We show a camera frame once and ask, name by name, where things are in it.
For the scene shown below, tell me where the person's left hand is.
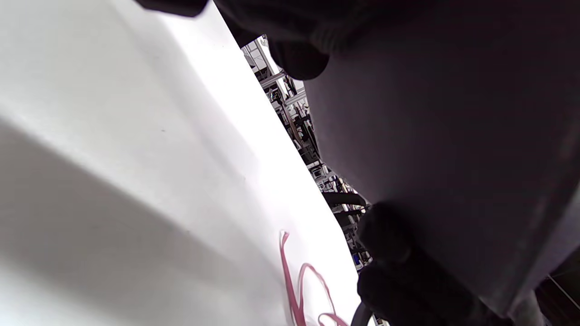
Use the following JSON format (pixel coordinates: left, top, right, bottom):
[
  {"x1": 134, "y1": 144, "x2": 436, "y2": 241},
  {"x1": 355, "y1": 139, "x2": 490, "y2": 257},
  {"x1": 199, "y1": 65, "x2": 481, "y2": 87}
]
[{"x1": 136, "y1": 0, "x2": 481, "y2": 326}]

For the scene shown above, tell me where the black gift box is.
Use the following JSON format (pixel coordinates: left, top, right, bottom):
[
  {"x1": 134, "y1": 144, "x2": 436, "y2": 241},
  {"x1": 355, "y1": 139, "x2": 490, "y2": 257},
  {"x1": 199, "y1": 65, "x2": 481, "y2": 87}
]
[{"x1": 304, "y1": 0, "x2": 580, "y2": 317}]

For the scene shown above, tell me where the pink bow ribbon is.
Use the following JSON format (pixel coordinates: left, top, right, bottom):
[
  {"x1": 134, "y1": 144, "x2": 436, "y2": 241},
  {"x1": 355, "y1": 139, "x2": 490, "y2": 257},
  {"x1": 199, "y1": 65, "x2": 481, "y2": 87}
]
[{"x1": 279, "y1": 230, "x2": 349, "y2": 326}]

